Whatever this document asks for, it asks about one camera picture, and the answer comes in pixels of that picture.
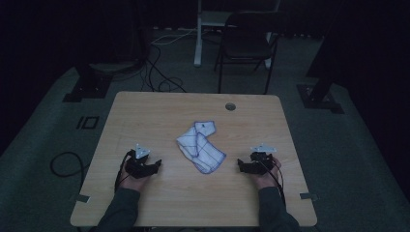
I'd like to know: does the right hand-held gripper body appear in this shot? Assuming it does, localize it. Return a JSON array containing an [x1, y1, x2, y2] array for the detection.
[[249, 143, 278, 176]]

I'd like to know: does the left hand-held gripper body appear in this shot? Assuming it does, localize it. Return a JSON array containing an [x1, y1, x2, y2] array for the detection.
[[124, 143, 157, 180]]

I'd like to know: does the white cloth with purple edge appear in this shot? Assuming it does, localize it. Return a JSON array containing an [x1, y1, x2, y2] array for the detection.
[[176, 120, 227, 175]]

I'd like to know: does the person's left hand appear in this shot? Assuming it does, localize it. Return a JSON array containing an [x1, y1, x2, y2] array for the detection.
[[118, 159, 153, 193]]

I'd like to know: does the person's right hand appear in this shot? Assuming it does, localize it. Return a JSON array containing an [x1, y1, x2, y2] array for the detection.
[[253, 157, 282, 190]]

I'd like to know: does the black floor tape mark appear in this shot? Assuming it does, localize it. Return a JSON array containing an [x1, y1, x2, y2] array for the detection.
[[75, 115, 101, 131]]

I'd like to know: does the black stand with square base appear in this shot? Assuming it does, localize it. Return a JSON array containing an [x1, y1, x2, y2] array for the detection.
[[62, 63, 114, 103], [296, 0, 345, 115]]

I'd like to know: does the grey round stand base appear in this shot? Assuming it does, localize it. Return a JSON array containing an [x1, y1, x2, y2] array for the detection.
[[88, 60, 143, 74]]

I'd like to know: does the black folding chair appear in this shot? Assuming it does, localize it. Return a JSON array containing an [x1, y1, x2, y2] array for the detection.
[[214, 11, 290, 96]]

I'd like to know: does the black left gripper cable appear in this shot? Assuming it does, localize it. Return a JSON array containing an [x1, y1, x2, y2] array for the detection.
[[113, 149, 137, 194]]

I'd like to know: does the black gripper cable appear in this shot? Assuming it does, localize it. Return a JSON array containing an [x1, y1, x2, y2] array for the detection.
[[257, 157, 287, 208], [113, 149, 137, 194]]

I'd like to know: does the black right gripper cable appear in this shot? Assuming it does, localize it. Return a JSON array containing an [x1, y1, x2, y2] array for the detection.
[[257, 157, 287, 208]]

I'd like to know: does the black looped floor cable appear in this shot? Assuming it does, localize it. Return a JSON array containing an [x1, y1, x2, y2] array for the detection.
[[49, 151, 87, 182]]

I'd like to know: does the white desk frame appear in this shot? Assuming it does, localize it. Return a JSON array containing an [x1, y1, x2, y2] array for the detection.
[[193, 0, 282, 70]]

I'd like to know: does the white floor cable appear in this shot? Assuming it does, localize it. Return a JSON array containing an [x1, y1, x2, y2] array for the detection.
[[150, 28, 198, 46]]

